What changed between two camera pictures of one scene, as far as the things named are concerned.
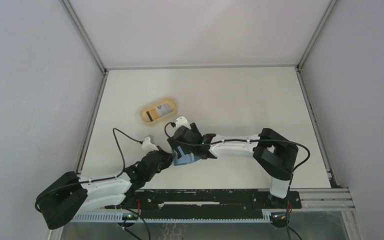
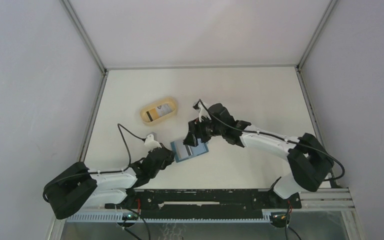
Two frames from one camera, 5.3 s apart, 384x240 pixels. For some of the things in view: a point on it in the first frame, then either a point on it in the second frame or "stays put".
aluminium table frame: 343,199 stays put
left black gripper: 167,158 stays put
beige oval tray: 154,112 stays put
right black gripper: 174,145 → 195,127
